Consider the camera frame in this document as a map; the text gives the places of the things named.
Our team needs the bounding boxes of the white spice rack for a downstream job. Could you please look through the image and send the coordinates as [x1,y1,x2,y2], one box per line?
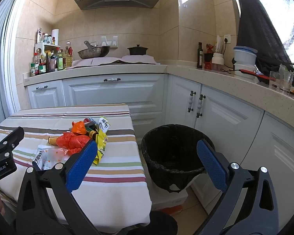
[35,43,60,57]

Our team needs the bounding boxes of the white cardboard box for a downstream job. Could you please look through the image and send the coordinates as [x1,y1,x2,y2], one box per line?
[151,181,189,210]

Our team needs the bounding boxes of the green yellow bottle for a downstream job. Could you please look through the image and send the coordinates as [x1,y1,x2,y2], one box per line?
[87,127,100,141]

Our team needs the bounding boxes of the pale stove cover cloth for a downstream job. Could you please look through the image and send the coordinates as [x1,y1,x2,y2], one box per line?
[71,56,161,68]

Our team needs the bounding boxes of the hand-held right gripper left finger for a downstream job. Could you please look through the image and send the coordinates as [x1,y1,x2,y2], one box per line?
[16,139,101,235]

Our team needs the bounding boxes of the clear white printed packet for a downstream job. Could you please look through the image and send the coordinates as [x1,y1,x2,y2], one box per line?
[32,145,70,170]

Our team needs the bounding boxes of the black trash bin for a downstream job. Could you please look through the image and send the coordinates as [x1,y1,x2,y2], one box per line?
[141,124,216,193]

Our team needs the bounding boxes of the window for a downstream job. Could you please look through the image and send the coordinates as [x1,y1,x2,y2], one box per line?
[245,0,294,66]

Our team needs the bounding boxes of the dark olive oil bottle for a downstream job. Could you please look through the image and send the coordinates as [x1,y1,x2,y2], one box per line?
[197,42,203,68]

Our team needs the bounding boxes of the group of condiment bottles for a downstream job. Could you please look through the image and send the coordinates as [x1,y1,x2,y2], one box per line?
[30,27,74,77]

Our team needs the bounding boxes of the striped tablecloth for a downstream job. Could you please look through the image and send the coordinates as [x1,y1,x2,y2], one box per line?
[0,103,152,233]

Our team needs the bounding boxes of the red black kitchen utensil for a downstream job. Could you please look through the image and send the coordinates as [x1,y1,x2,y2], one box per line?
[239,69,276,84]

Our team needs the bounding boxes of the white wall holder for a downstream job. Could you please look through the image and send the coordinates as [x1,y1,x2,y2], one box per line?
[101,35,118,48]

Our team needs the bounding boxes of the black power cable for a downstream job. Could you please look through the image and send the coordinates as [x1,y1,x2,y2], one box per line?
[220,42,240,75]

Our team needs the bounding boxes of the white jar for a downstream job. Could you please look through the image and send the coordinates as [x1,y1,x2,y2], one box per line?
[211,52,223,71]

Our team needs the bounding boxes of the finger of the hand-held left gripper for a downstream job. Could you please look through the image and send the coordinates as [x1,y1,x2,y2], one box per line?
[0,127,25,164]

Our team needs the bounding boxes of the beige kitchen countertop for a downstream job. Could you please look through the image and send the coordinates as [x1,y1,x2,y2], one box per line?
[23,62,294,118]

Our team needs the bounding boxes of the clear measuring cup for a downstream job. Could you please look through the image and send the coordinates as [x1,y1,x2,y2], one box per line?
[279,65,294,93]

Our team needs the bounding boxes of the white kitchen cabinet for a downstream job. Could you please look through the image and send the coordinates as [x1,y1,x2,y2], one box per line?
[27,73,294,226]

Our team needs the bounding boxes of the steel wok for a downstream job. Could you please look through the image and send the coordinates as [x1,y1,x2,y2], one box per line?
[78,44,111,60]

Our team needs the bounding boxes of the black lidded pot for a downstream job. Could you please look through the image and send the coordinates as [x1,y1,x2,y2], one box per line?
[127,44,149,56]

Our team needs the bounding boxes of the clear drinking glass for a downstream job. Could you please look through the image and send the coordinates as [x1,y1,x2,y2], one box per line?
[269,71,281,90]

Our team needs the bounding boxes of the white lidded bowl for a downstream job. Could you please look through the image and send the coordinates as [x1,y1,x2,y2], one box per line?
[233,63,257,79]

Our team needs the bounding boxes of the yellow bottle black cap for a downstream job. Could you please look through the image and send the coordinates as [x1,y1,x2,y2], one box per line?
[48,136,64,146]

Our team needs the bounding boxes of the white packets in jar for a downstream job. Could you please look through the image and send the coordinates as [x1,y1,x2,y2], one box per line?
[215,35,223,54]

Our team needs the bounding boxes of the orange cardboard box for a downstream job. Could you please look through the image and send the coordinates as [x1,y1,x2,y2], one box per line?
[159,204,183,216]

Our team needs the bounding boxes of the yellow printed snack packet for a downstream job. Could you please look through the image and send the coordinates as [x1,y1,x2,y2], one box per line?
[89,116,111,165]

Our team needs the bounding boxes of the steel ladle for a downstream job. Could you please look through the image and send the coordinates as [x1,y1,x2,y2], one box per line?
[84,41,98,52]

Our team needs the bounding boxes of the red black ornament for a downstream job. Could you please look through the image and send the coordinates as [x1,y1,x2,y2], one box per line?
[204,43,214,70]

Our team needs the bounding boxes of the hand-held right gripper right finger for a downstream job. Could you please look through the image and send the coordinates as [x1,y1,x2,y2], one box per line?
[196,139,280,235]

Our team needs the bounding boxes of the orange plastic bag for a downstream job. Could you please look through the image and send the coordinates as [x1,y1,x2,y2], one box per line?
[69,121,88,136]
[56,132,92,156]

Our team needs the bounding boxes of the white door frame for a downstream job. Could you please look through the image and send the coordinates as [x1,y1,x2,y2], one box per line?
[0,0,32,128]

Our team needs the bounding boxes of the dark hanging cloth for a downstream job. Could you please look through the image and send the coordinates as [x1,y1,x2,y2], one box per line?
[231,0,294,86]

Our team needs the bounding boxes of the upright cabinet door handle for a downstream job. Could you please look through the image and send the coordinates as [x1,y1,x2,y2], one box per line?
[196,94,206,118]
[187,90,196,113]

